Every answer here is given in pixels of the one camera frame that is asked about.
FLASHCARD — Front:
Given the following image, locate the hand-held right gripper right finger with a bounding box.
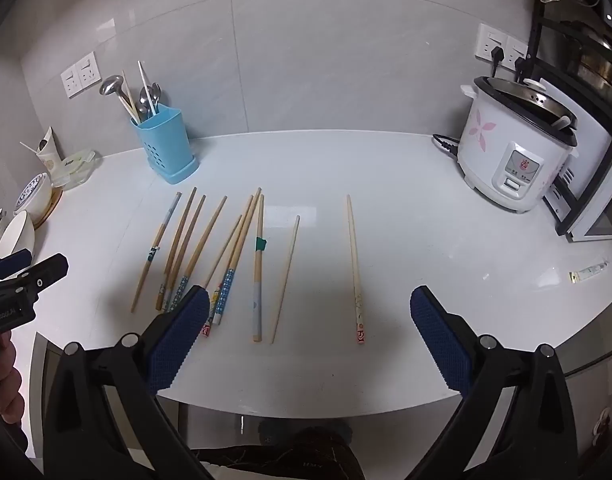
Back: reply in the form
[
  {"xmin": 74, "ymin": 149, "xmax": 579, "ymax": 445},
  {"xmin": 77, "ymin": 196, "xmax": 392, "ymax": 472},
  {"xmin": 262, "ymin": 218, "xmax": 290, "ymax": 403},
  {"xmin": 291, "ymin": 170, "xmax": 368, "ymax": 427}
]
[{"xmin": 410, "ymin": 285, "xmax": 581, "ymax": 480}]

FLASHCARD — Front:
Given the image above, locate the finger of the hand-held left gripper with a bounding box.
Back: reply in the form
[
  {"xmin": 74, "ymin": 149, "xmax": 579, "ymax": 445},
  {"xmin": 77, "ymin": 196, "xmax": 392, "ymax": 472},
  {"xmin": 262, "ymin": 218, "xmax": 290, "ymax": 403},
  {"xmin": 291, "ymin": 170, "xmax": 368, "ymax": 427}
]
[
  {"xmin": 0, "ymin": 249, "xmax": 35, "ymax": 286},
  {"xmin": 15, "ymin": 253, "xmax": 70, "ymax": 304}
]

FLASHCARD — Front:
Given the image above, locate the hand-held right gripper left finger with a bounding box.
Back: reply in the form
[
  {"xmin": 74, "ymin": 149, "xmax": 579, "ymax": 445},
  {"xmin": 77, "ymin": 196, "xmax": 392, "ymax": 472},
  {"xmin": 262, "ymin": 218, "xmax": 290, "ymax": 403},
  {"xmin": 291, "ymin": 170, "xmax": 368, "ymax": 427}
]
[{"xmin": 42, "ymin": 285, "xmax": 211, "ymax": 480}]

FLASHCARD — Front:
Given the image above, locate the green-taped wooden chopstick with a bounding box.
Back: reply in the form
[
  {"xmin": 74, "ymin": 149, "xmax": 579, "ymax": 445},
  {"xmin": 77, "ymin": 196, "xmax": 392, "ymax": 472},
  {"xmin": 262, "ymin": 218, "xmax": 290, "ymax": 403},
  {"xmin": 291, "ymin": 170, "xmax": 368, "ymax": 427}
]
[{"xmin": 252, "ymin": 194, "xmax": 267, "ymax": 345}]

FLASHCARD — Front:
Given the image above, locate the red-printed wooden chopstick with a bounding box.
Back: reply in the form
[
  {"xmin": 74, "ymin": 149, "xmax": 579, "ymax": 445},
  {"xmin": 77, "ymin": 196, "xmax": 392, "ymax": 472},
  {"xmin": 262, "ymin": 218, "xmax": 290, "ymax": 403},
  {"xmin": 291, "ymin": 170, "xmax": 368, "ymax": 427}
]
[{"xmin": 346, "ymin": 194, "xmax": 367, "ymax": 346}]

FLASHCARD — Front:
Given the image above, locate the bunch of wooden chopsticks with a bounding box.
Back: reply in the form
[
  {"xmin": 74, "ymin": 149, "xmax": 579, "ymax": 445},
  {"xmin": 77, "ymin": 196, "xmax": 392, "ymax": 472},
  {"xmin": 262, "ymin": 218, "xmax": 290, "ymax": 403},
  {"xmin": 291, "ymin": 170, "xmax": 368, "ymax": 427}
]
[{"xmin": 155, "ymin": 187, "xmax": 263, "ymax": 338}]

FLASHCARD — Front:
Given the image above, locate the plain thin wooden chopstick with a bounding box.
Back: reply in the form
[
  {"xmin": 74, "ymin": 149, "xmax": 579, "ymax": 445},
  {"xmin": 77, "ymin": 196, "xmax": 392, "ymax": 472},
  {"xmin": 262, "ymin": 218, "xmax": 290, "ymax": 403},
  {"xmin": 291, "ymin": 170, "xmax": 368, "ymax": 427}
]
[{"xmin": 271, "ymin": 215, "xmax": 301, "ymax": 345}]

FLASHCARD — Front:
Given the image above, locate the blue plastic utensil holder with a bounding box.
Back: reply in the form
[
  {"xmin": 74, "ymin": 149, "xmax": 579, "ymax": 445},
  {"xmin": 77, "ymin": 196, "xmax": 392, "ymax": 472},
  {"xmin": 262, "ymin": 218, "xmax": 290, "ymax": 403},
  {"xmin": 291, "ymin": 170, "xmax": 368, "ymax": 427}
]
[{"xmin": 131, "ymin": 105, "xmax": 199, "ymax": 185}]

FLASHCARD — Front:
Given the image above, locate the person's left hand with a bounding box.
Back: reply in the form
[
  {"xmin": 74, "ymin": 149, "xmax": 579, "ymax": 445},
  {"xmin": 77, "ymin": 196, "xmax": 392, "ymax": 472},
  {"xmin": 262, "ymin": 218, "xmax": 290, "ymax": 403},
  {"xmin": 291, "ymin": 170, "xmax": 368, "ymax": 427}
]
[{"xmin": 0, "ymin": 331, "xmax": 27, "ymax": 429}]

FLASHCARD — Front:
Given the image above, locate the plain white bowl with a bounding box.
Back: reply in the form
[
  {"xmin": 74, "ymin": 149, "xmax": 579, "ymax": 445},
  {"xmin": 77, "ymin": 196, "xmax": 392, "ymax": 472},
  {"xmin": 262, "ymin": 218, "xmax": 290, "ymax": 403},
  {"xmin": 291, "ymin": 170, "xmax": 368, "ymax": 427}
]
[{"xmin": 0, "ymin": 210, "xmax": 37, "ymax": 264}]

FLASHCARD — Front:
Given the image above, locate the blue patterned white bowl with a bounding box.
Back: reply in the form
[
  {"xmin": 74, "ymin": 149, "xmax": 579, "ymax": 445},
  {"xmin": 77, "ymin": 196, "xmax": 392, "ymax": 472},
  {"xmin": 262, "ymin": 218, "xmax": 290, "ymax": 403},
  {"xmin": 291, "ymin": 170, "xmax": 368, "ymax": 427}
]
[{"xmin": 13, "ymin": 172, "xmax": 55, "ymax": 224}]

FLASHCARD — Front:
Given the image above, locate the round wooden board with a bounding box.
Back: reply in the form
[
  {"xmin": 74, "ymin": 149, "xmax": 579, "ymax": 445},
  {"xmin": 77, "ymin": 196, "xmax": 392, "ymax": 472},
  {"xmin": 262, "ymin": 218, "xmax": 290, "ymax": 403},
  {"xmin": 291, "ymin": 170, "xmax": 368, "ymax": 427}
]
[{"xmin": 33, "ymin": 187, "xmax": 65, "ymax": 224}]

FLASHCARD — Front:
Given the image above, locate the clear glass container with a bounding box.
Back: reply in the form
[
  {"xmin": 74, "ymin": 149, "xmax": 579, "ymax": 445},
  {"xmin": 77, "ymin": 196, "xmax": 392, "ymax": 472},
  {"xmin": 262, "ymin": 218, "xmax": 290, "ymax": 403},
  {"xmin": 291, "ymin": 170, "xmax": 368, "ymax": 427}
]
[{"xmin": 51, "ymin": 149, "xmax": 98, "ymax": 191}]

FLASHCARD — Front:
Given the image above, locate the white paper cup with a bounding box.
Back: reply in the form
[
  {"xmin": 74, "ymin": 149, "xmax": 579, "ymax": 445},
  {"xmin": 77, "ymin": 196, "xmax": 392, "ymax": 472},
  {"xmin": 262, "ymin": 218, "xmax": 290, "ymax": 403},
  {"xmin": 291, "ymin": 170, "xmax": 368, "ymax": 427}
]
[{"xmin": 20, "ymin": 126, "xmax": 63, "ymax": 174}]

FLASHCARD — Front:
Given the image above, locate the small white tube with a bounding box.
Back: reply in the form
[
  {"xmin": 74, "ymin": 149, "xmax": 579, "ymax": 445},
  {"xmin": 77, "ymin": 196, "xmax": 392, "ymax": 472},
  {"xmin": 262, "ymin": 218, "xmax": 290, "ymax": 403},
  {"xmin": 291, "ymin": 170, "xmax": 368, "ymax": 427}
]
[{"xmin": 568, "ymin": 258, "xmax": 611, "ymax": 284}]

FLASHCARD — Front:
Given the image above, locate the white flowered rice cooker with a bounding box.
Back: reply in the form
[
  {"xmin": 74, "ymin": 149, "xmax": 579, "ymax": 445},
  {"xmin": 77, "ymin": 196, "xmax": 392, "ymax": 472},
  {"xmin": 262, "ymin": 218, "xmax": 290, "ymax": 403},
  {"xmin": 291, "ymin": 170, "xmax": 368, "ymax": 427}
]
[{"xmin": 458, "ymin": 76, "xmax": 581, "ymax": 214}]

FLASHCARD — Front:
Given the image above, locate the pale wooden chopstick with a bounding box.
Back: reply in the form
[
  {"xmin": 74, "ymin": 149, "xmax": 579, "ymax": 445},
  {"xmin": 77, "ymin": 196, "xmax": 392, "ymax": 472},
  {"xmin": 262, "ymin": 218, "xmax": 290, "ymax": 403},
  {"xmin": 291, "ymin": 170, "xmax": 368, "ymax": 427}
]
[{"xmin": 121, "ymin": 70, "xmax": 141, "ymax": 120}]

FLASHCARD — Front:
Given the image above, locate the steel ladle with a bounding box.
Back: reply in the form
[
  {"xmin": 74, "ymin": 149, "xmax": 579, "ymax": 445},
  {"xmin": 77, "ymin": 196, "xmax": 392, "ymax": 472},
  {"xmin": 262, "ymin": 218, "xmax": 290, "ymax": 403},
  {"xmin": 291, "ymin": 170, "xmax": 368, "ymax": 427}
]
[{"xmin": 99, "ymin": 75, "xmax": 139, "ymax": 121}]

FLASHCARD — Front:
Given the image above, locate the steel pot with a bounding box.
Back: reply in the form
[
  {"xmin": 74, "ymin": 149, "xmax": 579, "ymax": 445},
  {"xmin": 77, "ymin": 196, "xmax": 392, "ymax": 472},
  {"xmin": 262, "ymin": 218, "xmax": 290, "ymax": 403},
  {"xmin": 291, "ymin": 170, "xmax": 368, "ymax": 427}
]
[{"xmin": 566, "ymin": 20, "xmax": 612, "ymax": 111}]

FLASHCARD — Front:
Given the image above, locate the black metal rack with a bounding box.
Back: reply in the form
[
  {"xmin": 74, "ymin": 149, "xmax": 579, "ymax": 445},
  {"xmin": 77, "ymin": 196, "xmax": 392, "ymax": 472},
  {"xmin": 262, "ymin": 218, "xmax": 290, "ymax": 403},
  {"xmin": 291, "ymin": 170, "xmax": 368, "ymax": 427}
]
[{"xmin": 523, "ymin": 0, "xmax": 612, "ymax": 128}]

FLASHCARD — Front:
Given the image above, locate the black power cable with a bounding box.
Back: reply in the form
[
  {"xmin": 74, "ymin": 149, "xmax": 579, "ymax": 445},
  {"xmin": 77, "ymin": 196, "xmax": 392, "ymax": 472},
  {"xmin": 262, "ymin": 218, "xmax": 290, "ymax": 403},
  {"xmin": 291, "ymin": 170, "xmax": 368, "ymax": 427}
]
[{"xmin": 432, "ymin": 133, "xmax": 461, "ymax": 154}]

